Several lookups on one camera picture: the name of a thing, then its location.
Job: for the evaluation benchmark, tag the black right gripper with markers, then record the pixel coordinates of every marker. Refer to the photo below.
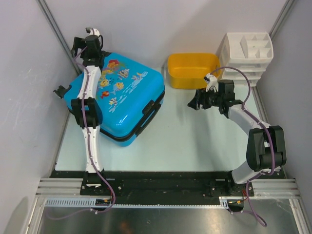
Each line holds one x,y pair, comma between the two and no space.
199,98

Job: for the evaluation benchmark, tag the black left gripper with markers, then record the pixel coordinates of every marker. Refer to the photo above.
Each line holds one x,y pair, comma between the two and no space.
80,43

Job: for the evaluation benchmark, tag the blue fish-print kids suitcase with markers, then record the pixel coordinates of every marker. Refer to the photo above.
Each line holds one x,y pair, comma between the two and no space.
129,95

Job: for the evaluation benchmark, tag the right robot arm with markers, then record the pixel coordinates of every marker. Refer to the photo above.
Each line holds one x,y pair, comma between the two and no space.
266,149

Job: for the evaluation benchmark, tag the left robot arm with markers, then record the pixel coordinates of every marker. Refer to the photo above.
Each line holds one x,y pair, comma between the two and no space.
85,107

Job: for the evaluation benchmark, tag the yellow plastic basket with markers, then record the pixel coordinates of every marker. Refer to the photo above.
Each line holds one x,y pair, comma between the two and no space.
187,70

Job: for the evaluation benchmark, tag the white plastic drawer organizer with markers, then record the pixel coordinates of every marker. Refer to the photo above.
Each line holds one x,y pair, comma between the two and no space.
251,53

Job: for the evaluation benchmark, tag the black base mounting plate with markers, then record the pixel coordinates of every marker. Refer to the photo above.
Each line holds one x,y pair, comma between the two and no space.
168,187

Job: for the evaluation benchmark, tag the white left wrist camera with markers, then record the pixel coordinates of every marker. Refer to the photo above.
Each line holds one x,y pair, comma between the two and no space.
92,31

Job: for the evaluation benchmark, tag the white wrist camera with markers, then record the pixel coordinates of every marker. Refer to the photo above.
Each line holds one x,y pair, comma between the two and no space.
212,83
92,31

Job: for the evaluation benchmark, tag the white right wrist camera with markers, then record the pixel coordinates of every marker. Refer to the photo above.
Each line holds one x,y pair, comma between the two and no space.
212,83

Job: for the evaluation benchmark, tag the grey slotted cable duct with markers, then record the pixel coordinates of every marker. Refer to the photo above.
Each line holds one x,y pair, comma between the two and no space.
218,203

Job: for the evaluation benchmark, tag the aluminium frame rail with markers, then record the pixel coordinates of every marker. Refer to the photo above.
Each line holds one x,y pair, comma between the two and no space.
59,187

